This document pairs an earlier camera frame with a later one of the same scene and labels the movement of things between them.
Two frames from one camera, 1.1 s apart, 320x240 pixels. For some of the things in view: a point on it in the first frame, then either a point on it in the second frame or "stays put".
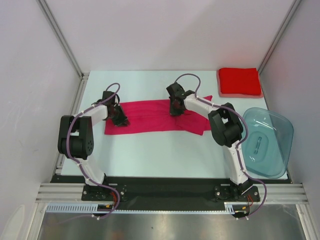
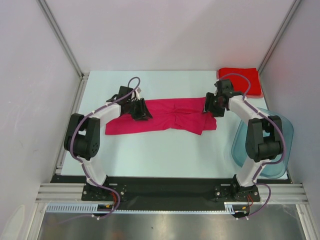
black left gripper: (123, 121) → (143, 114)
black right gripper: (174, 112) → (209, 97)
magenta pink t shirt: (155, 116) stays put
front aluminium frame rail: (287, 193) stays put
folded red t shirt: (239, 80) stays put
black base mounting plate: (165, 193) stays put
